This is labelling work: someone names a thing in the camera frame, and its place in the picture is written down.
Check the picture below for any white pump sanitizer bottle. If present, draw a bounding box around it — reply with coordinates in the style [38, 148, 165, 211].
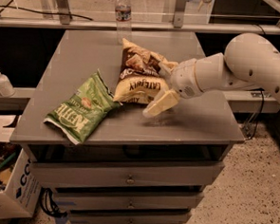
[0, 72, 15, 97]

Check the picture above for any clear plastic water bottle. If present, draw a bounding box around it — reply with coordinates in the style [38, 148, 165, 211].
[115, 0, 132, 44]

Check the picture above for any brown Late July chip bag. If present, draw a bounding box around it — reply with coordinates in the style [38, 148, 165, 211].
[113, 39, 177, 104]

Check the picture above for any green Kettle jalapeno chip bag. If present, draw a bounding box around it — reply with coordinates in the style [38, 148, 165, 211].
[44, 70, 121, 145]

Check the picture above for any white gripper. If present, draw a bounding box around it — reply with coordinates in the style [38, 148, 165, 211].
[142, 58, 203, 118]

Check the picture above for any white cardboard box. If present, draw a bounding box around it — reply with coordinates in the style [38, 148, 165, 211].
[0, 114, 47, 224]

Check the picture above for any black cable bundle under cabinet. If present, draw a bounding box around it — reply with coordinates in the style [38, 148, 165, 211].
[38, 188, 70, 220]

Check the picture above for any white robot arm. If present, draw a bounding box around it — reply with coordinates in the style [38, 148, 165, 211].
[142, 33, 280, 118]

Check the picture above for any grey drawer cabinet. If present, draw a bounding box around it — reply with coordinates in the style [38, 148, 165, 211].
[11, 30, 244, 224]

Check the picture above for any black cable on floor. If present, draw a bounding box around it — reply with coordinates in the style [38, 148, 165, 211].
[0, 4, 95, 22]

